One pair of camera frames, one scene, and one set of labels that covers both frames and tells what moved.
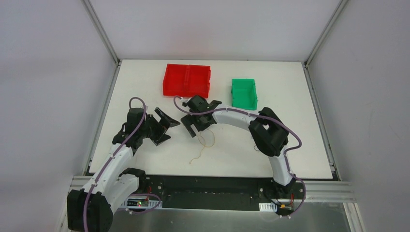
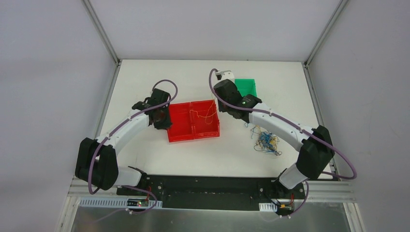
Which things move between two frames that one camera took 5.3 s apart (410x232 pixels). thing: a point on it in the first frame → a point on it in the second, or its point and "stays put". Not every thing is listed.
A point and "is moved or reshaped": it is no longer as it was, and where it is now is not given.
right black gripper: [195, 121] → [222, 85]
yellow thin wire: [204, 145] is moved or reshaped
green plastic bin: [244, 94] stays put
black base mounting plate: [221, 192] stays put
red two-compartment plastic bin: [186, 80] is moved or reshaped
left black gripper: [160, 127] → [161, 118]
